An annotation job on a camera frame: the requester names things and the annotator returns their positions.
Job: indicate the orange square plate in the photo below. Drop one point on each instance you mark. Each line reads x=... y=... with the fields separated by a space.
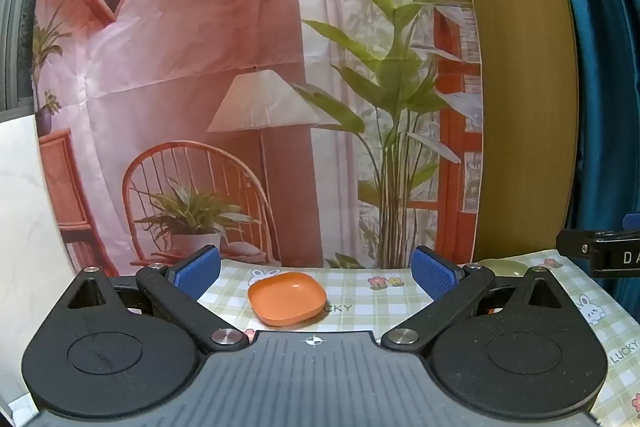
x=287 y=299

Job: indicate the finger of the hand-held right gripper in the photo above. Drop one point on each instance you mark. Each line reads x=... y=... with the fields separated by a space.
x=572 y=244

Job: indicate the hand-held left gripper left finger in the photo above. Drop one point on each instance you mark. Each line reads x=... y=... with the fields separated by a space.
x=200 y=272

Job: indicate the green checked bunny tablecloth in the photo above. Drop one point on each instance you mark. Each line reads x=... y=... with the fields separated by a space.
x=350 y=287

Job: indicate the printed room scene backdrop cloth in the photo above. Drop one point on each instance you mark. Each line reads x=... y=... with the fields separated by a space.
x=200 y=57

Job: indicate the pale green plate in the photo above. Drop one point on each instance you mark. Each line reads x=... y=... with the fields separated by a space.
x=501 y=267

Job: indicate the white marble board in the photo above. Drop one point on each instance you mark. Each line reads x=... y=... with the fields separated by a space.
x=25 y=232

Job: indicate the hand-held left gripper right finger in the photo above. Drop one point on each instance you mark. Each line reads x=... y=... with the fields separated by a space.
x=432 y=274

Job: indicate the teal curtain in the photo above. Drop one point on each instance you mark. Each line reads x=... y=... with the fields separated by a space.
x=610 y=57

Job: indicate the grey metal window frame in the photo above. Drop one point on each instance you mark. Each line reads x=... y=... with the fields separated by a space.
x=15 y=32

